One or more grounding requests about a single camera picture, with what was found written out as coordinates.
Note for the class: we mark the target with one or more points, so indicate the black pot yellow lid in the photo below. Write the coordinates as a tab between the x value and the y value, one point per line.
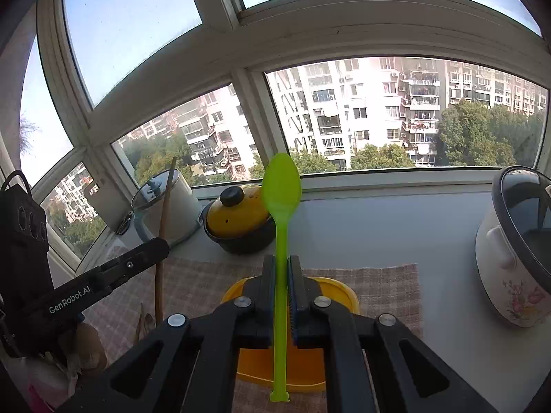
238	220

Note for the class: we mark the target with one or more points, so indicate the left gloved hand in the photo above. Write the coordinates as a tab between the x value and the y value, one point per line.
47	381

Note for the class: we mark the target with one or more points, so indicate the black scissors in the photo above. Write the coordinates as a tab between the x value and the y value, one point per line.
125	224

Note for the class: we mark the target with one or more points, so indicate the pink checkered cloth mat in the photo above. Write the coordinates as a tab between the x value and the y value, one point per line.
195	288

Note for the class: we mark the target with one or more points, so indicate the green plastic spoon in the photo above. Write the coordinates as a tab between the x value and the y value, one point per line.
281	192

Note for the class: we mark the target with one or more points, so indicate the yellow plastic utensil container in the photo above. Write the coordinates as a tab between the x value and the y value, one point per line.
305	368

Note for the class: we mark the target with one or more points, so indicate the white floral rice cooker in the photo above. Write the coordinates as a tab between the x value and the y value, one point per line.
512	246

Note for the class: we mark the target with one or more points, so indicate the white cutting board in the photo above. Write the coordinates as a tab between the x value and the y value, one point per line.
108	202

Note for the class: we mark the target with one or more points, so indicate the black camera box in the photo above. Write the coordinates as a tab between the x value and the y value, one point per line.
25	270

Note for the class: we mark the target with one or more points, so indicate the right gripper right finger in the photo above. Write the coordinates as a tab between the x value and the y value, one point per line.
373	364

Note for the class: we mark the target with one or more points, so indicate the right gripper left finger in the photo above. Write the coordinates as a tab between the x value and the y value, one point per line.
187	364

